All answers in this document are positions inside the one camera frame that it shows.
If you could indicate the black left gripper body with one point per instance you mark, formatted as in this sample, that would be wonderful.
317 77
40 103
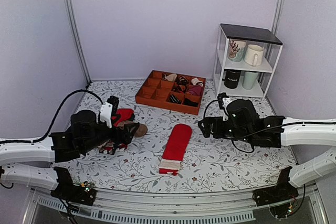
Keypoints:
117 138

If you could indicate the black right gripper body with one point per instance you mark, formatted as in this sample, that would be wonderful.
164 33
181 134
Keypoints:
220 132

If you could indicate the red santa sock pair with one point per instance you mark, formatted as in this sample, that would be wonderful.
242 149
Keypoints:
175 149

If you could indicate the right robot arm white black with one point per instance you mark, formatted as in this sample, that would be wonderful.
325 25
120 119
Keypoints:
243 123

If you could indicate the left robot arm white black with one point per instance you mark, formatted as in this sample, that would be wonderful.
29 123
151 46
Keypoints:
85 133

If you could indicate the purple socks in tray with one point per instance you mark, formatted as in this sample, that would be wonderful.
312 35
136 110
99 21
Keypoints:
195 90

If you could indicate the white brown socks in tray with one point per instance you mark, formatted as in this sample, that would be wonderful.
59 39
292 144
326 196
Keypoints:
197 82

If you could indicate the black striped socks in tray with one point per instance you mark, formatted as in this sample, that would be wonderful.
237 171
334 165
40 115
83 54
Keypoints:
176 99

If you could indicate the brown patterned socks in tray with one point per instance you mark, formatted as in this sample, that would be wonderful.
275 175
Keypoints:
180 84

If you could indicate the beige rolled socks in tray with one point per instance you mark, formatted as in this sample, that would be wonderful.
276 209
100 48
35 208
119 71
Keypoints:
169 77

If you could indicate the dark green patterned sock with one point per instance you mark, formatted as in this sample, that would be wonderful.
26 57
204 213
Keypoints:
111 147

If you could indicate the red sock in pile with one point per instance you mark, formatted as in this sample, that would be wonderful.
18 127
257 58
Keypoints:
122 115

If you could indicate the black mug with text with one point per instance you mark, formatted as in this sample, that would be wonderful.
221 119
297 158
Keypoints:
231 79

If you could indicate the floral table cloth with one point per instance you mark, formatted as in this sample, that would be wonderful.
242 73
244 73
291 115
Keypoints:
209 165

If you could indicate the pale green mug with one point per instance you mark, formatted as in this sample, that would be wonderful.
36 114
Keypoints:
250 77

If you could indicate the orange divided organizer tray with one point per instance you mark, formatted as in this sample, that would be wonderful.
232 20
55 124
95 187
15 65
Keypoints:
155 92

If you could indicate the white shelf rack black top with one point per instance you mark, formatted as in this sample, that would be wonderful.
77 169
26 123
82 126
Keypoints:
251 35

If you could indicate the cream white mug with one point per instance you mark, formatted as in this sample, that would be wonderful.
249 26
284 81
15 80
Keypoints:
254 55

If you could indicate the floral patterned mug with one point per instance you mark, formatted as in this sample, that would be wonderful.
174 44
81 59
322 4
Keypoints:
236 50

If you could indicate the aluminium front table rail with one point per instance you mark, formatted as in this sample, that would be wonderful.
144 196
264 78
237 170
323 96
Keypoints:
114 206

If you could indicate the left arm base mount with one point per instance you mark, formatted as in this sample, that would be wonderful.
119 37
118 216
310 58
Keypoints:
66 190

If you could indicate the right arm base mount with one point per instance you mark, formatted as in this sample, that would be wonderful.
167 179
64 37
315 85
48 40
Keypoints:
281 191

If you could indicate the right aluminium frame post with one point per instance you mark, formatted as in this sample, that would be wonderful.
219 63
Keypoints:
277 16

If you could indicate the aluminium frame post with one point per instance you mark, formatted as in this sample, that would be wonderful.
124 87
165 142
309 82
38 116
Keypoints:
277 16
76 38

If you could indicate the left aluminium frame post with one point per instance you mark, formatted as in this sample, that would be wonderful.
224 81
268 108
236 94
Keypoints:
76 38

